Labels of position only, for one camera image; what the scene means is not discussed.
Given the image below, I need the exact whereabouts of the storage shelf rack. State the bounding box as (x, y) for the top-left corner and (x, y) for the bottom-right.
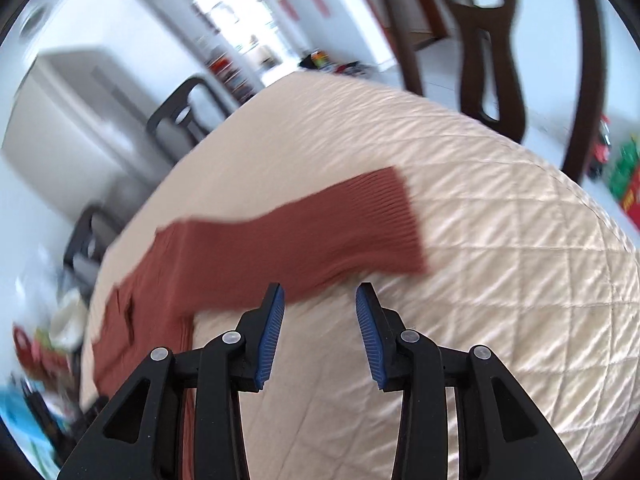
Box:
(205, 45), (262, 107)

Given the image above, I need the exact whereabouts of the grey plastic chair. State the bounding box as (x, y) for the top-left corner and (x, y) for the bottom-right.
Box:
(146, 76), (241, 161)
(62, 205), (126, 306)

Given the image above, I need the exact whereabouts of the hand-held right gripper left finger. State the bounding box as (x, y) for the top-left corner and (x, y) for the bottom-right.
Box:
(56, 282), (286, 480)

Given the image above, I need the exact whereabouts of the beige quilted table cover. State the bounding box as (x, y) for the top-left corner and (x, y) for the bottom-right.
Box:
(80, 71), (640, 480)

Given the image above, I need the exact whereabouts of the rust brown knit sweater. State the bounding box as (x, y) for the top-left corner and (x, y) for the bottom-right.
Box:
(92, 166), (431, 480)

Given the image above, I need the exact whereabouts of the dark wooden chair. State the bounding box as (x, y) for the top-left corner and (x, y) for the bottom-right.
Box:
(375, 0), (608, 186)

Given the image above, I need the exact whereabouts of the red toy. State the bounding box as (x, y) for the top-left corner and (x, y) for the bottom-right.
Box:
(587, 116), (615, 181)

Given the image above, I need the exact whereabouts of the green and red box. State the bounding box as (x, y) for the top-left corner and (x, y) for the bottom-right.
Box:
(607, 142), (640, 233)

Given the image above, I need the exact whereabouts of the white refrigerator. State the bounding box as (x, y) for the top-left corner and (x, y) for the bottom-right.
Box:
(2, 49), (176, 221)

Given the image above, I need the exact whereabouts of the red gift bag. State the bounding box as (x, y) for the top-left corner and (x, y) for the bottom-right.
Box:
(12, 325), (66, 386)

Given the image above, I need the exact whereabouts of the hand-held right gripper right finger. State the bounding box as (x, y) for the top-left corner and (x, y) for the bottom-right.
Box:
(355, 282), (584, 480)

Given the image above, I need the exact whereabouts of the white bowl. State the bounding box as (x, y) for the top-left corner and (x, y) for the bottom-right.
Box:
(50, 290), (92, 352)

